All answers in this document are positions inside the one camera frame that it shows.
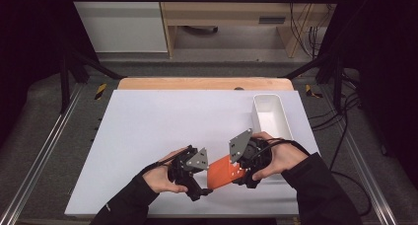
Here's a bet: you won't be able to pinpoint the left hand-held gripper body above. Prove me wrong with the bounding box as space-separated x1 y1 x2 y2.
167 145 210 194

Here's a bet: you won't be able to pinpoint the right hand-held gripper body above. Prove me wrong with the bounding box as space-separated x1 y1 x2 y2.
229 128 274 180

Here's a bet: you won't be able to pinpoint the orange phone case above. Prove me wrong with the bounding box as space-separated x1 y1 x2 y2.
206 154 247 190

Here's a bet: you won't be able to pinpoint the person's left hand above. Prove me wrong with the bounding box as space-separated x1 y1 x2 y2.
142 147 190 194

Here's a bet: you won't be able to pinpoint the person's right hand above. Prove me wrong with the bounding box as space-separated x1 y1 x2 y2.
250 130 310 182

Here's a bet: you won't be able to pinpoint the white plastic bin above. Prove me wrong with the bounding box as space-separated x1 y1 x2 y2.
251 93 295 142

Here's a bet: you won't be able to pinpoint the white table board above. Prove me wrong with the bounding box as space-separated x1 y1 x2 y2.
64 89 321 218

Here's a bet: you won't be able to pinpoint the wooden table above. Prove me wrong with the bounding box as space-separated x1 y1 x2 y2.
117 76 295 91

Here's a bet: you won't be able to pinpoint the wooden desk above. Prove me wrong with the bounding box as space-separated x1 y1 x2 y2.
157 0 341 59

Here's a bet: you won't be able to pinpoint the white cabinet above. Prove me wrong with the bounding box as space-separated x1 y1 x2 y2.
67 0 170 53

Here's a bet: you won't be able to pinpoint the left hand-held gripper cable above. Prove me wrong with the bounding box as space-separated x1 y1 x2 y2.
140 145 193 178

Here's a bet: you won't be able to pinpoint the hand-held gripper cable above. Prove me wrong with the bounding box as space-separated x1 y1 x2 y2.
140 145 193 178
254 137 373 218

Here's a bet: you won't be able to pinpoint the right hand-held gripper cable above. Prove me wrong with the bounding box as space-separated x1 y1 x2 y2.
254 137 373 218

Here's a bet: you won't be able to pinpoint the black floor cables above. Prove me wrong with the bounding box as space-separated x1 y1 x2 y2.
308 71 364 172

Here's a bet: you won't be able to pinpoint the black diagonal frame strut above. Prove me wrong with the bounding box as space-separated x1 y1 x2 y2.
278 51 334 80
69 51 127 81

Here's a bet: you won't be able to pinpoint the black frame post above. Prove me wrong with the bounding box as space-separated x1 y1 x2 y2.
332 55 345 113
59 51 71 114

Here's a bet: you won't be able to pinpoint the aluminium rail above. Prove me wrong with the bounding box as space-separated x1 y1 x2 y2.
319 86 399 225
0 83 85 225

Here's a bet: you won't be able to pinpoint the hanging black cables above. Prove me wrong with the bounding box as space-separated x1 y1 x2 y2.
288 2 328 59

